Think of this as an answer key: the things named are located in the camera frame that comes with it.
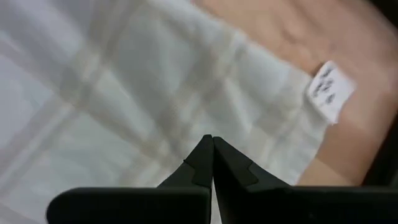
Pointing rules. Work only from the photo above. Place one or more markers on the white waffle towel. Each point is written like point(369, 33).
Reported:
point(140, 93)

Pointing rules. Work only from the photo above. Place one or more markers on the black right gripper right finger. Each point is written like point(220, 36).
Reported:
point(264, 202)

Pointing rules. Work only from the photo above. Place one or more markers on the white handwritten paper tag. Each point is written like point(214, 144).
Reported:
point(331, 90)

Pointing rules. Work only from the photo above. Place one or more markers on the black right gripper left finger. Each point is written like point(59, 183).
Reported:
point(186, 199)

